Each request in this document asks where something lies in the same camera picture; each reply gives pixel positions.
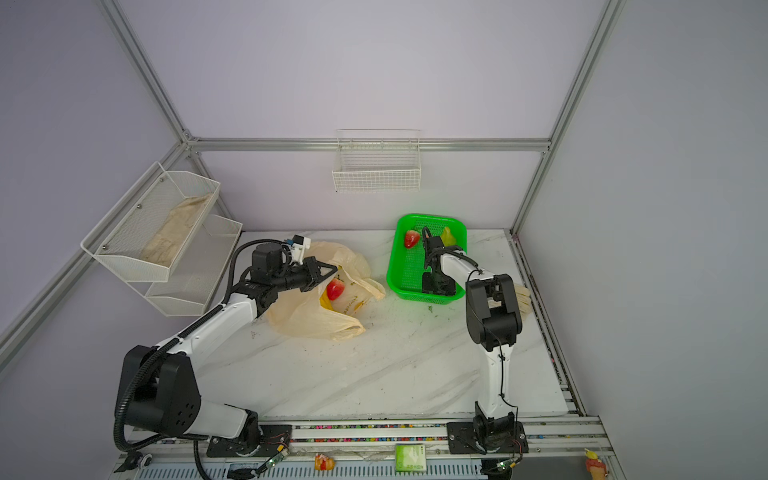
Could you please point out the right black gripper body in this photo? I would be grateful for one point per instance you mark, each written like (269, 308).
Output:
(428, 245)

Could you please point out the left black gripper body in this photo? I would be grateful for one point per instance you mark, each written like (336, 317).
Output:
(309, 272)

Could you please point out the red fake strawberry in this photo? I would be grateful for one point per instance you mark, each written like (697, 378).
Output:
(411, 239)
(334, 289)

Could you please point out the yellow fake banana bunch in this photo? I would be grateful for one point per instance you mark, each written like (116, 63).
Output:
(350, 302)

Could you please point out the translucent beige plastic bag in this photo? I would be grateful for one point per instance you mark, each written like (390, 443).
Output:
(331, 310)

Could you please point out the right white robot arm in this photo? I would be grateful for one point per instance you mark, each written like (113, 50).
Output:
(493, 321)

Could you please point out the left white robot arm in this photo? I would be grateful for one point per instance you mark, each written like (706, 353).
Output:
(159, 396)

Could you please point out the green fake pear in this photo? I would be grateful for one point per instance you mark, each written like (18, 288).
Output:
(447, 237)

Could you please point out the green plastic basket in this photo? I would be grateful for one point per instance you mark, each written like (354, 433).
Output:
(406, 265)

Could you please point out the white lower mesh shelf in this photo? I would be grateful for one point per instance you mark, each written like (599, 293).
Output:
(195, 280)

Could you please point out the white mesh shelf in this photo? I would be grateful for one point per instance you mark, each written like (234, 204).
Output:
(195, 280)
(125, 241)

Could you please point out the white upper mesh shelf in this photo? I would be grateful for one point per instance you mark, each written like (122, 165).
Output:
(125, 241)

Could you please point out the small orange toy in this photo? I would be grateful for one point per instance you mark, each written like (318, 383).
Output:
(323, 462)

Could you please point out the yellow red toy figure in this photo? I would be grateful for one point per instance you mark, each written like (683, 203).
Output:
(595, 466)

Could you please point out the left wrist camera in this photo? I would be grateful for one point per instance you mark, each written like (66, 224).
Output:
(296, 249)

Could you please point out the white wire wall basket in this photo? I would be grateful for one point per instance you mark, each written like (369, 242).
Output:
(377, 161)

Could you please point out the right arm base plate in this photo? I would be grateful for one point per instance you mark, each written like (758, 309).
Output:
(468, 438)

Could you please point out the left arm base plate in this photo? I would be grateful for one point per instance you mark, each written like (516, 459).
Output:
(262, 441)

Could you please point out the green box on rail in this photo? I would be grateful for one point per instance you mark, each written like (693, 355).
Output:
(410, 458)

